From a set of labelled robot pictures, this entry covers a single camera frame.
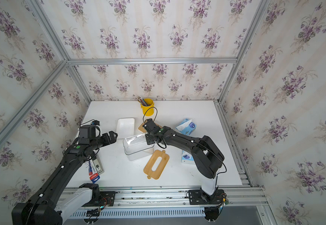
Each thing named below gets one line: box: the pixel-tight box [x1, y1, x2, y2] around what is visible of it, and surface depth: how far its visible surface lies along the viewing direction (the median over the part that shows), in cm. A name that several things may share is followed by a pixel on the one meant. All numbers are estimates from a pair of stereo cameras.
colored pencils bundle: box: [137, 96, 150, 107], surface depth 101 cm
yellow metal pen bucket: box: [140, 97, 156, 117], surface depth 110 cm
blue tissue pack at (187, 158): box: [181, 149, 195, 165], surface depth 84 cm
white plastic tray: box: [116, 118, 135, 140], surface depth 106 cm
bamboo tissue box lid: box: [143, 149, 170, 180], surface depth 87 cm
